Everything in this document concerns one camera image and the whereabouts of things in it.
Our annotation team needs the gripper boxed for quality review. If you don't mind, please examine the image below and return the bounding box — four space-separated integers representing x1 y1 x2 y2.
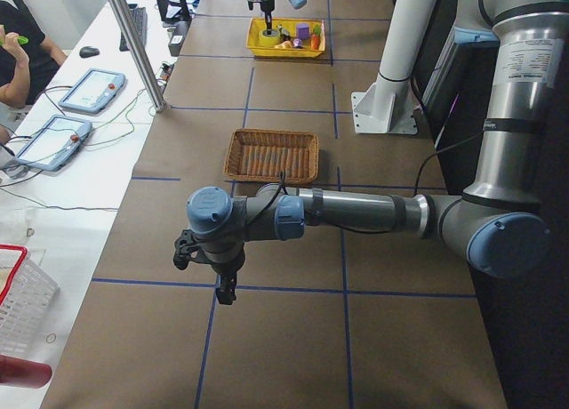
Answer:
247 0 275 30
172 229 244 305

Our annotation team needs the yellow tape roll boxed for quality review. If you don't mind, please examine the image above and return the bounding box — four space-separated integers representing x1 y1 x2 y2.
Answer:
258 29 281 48

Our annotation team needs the yellow woven basket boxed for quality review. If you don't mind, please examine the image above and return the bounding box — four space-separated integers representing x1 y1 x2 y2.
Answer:
246 17 325 59

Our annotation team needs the brown wicker basket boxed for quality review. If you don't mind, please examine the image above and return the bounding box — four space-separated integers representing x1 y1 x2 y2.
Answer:
224 129 319 185

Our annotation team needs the toy croissant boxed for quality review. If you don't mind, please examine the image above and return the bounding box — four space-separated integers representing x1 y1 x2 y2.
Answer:
274 40 293 50

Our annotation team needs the purple foam cube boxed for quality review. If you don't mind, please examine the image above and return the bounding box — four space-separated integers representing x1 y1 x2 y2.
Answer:
295 22 310 40

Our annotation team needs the orange toy carrot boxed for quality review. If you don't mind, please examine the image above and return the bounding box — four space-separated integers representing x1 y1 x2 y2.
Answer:
310 25 322 51

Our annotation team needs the black keyboard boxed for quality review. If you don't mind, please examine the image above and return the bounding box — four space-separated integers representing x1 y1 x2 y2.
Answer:
118 6 148 52

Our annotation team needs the black computer mouse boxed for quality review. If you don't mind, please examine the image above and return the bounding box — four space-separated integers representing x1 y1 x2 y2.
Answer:
79 46 100 59

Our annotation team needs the far teach pendant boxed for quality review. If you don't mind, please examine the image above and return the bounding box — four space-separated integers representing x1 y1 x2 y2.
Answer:
58 68 126 115

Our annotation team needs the teach pendant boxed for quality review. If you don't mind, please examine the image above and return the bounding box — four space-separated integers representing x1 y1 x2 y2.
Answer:
15 115 92 172
58 68 126 115

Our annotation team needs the white plastic crate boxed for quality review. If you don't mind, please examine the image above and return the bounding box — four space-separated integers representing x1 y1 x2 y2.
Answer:
1 245 59 357

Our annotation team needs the near teach pendant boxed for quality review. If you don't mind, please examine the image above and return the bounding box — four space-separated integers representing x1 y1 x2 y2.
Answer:
15 115 92 172

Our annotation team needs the person in black shirt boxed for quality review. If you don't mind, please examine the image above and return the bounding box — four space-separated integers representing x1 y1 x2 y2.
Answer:
1 1 67 109

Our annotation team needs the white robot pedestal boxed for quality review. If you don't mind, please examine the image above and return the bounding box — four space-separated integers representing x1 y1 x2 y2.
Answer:
351 0 437 135

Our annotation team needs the aluminium frame post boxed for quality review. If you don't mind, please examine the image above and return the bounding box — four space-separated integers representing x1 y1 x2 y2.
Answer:
108 0 167 113

